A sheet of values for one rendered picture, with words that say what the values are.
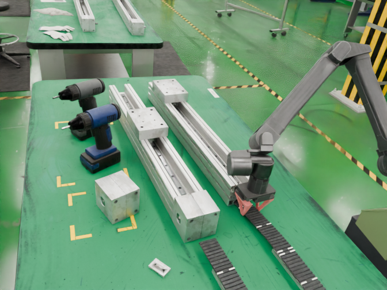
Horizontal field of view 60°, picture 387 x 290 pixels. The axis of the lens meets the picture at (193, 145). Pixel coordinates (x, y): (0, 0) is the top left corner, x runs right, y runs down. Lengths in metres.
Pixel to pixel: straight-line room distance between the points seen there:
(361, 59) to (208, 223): 0.69
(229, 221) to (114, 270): 0.37
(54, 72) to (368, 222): 2.18
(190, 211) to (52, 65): 1.90
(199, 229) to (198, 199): 0.08
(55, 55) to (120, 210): 1.76
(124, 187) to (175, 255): 0.24
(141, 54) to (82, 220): 1.80
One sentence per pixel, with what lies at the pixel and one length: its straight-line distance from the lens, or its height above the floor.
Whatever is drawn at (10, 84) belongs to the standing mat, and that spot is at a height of 0.01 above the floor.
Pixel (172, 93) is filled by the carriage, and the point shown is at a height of 0.90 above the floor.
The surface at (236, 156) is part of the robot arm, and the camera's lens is 0.94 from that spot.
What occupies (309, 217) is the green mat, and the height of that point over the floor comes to 0.78.
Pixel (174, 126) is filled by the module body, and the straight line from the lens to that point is 1.42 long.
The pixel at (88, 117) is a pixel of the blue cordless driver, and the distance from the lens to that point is 1.10.
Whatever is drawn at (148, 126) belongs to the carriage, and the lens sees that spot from 1.22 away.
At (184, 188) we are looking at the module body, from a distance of 1.08.
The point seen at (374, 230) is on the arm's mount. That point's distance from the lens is 1.16.
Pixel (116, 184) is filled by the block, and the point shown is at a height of 0.87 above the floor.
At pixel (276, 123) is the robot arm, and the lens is 0.99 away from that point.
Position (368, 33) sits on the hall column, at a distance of 4.13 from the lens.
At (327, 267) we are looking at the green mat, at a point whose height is 0.78.
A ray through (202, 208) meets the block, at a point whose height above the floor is 0.87.
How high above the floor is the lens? 1.52
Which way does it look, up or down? 33 degrees down
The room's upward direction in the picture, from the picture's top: 7 degrees clockwise
